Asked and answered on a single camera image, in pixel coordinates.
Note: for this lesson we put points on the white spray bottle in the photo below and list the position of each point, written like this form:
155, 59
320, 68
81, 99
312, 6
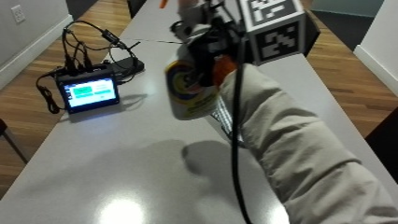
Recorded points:
188, 99

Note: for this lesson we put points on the flat black box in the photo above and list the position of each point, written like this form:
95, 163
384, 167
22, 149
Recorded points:
130, 66

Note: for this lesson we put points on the white marker cube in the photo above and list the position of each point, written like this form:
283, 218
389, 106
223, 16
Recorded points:
276, 40

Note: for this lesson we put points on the small black touchscreen device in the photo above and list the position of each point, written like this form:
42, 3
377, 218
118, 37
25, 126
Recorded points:
90, 91

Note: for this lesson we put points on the white wall outlet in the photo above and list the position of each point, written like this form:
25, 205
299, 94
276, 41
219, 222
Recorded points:
18, 13

